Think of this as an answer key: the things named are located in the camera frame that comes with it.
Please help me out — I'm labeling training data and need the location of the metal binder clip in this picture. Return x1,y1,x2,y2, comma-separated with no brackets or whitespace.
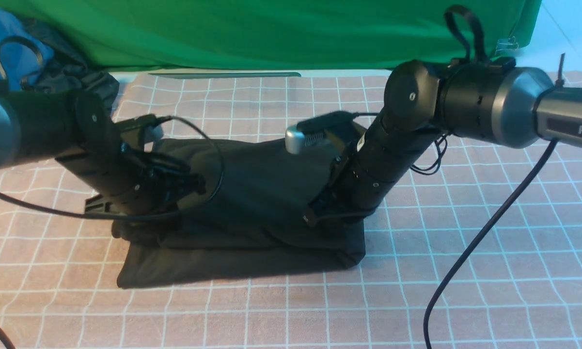
494,37,519,55

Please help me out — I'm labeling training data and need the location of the blue crumpled garment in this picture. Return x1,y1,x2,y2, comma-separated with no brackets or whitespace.
0,9,54,91

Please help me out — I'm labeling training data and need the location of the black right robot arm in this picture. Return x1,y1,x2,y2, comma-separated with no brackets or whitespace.
285,58,582,225

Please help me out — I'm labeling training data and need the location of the pink grid-pattern table cloth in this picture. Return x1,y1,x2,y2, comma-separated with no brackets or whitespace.
0,71,582,349

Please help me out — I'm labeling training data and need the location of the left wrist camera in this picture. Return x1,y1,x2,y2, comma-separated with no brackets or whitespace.
114,113,172,149

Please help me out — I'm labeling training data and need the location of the dark crumpled garment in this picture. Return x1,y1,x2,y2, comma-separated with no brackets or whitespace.
22,18,120,113

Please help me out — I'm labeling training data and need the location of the gray left robot arm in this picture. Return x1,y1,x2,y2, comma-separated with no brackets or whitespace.
0,89,206,222

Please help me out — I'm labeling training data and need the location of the green backdrop cloth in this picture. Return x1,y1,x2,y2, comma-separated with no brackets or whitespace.
0,0,542,76

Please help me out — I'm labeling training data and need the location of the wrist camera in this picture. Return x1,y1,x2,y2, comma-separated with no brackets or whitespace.
114,113,172,149
284,111,357,155

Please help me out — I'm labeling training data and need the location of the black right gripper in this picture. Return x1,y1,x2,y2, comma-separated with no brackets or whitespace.
304,113,441,227

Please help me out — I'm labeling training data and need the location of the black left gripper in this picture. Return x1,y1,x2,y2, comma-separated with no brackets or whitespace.
56,142,206,229

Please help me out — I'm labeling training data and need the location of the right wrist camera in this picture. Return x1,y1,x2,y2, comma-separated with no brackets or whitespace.
284,111,357,155

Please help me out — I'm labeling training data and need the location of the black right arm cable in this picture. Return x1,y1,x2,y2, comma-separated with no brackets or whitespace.
409,5,559,349

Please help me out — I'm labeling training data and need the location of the gray long-sleeve top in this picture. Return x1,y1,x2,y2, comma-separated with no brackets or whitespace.
111,139,366,289

